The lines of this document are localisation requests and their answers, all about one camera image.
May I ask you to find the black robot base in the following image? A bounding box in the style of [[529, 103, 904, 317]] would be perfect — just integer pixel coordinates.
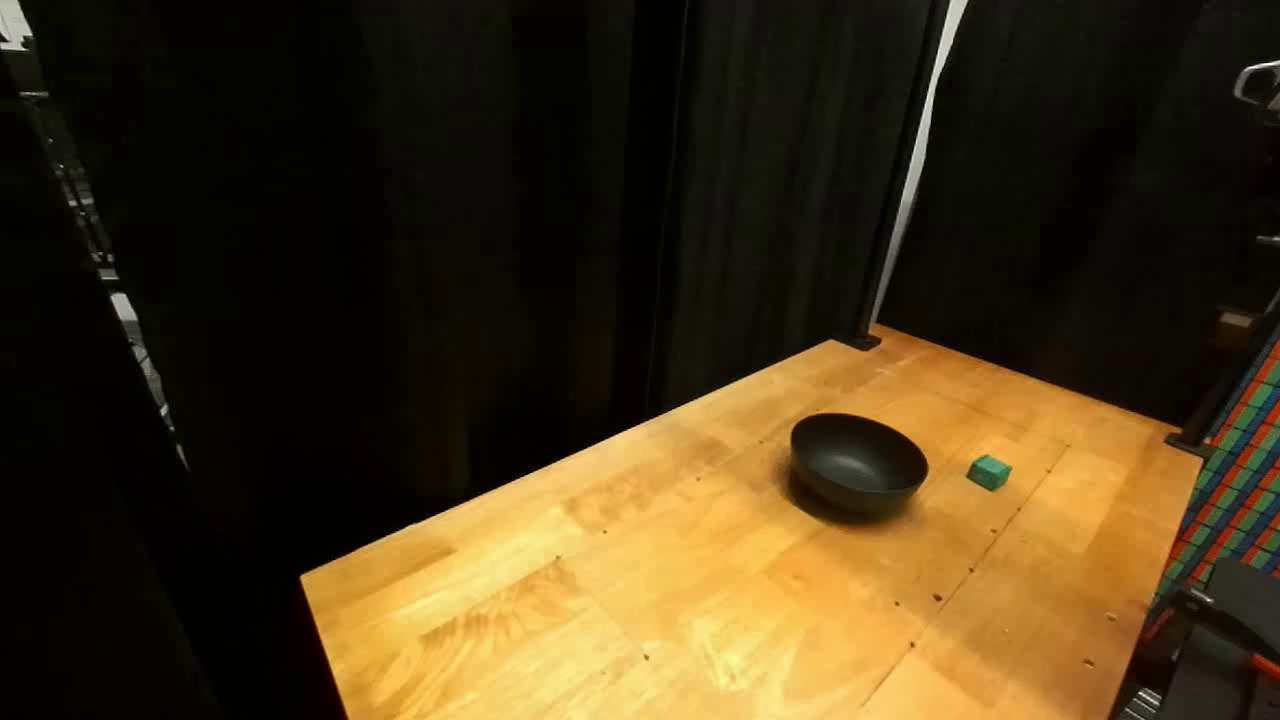
[[1107, 555, 1280, 720]]

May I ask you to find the black bowl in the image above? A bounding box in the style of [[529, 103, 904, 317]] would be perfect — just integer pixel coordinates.
[[788, 410, 931, 520]]

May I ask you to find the green block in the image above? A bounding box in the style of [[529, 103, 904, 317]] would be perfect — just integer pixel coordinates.
[[965, 452, 1017, 494]]

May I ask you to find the black curtain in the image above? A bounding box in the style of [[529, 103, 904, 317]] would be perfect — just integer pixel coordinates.
[[0, 0, 1280, 720]]

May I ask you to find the white vertical pole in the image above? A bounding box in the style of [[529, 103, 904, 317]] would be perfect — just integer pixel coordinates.
[[863, 0, 974, 345]]

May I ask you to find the black metal frame post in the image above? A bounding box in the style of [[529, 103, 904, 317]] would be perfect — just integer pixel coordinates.
[[0, 0, 196, 484]]

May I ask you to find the black camera stand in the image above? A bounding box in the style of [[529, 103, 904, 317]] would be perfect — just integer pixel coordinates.
[[1166, 57, 1280, 457]]

